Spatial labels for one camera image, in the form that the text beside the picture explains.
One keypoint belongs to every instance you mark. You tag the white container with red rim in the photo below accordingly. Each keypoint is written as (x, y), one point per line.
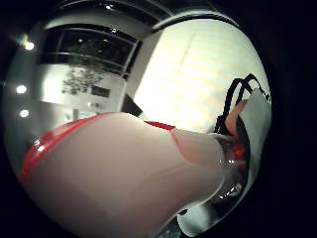
(112, 172)

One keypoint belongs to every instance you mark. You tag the clear glass vessel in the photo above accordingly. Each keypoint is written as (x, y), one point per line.
(231, 180)

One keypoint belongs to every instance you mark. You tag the bright white window blind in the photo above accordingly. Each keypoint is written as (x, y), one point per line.
(198, 72)

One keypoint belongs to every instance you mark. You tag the green leafy plant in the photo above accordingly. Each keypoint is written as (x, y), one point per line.
(82, 77)

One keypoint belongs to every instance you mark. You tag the dark framed window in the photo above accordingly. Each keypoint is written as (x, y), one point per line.
(89, 46)

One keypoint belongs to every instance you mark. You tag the round ceiling lamp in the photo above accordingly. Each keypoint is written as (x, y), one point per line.
(21, 89)
(29, 45)
(23, 113)

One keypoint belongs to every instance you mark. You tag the dark wall sign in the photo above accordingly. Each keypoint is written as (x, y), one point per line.
(100, 91)

